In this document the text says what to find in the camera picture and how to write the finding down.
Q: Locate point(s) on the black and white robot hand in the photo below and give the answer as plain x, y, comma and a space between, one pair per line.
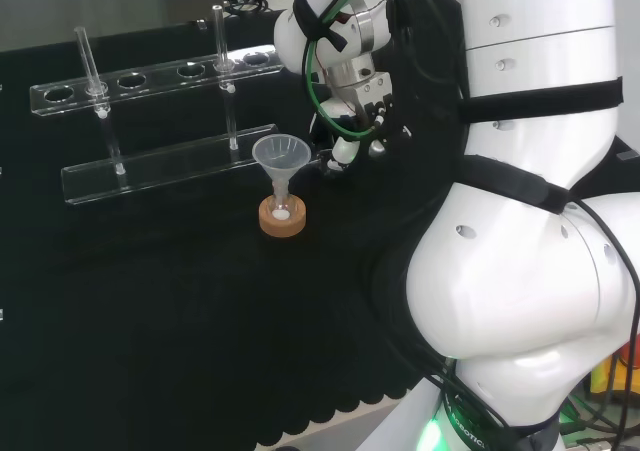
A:
367, 106

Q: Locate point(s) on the clear weighing funnel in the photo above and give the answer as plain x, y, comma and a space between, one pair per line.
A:
317, 160

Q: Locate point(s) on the translucent plastic funnel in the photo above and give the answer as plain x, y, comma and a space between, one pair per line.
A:
281, 155

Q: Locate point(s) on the clear acrylic funnel stand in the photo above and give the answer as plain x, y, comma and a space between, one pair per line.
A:
165, 163

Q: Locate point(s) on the clear round-bottom flask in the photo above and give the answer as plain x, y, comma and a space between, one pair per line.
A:
281, 206

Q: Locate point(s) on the small clear block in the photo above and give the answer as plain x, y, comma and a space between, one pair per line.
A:
200, 25

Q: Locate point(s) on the black table cloth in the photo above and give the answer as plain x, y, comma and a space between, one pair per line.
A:
150, 296

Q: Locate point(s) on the yellow stop button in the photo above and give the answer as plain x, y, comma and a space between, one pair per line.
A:
607, 377

